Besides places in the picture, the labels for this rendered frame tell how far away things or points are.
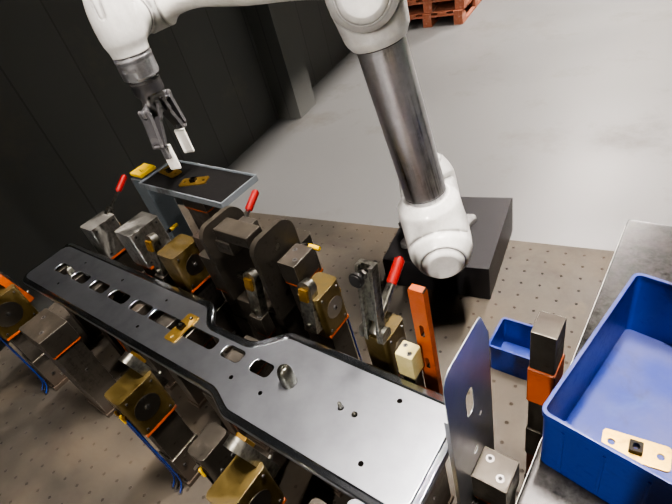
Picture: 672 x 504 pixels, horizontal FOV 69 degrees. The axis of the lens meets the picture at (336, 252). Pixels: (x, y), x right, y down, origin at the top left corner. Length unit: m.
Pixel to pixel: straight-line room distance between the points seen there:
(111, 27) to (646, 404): 1.23
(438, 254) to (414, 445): 0.47
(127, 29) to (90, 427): 1.05
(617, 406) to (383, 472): 0.37
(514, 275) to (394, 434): 0.79
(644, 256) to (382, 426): 0.61
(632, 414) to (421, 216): 0.57
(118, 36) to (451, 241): 0.87
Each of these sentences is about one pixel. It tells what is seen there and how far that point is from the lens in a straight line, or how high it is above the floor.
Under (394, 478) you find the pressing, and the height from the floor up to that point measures 1.00.
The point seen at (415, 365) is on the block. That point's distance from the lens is 0.90.
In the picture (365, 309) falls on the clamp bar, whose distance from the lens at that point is 0.90.
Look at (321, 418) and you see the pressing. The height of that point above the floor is 1.00.
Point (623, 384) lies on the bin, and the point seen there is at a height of 1.03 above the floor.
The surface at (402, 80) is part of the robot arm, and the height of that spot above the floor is 1.40.
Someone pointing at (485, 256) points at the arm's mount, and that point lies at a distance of 1.41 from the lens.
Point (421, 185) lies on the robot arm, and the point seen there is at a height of 1.15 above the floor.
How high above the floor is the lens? 1.76
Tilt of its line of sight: 38 degrees down
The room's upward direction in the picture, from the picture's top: 17 degrees counter-clockwise
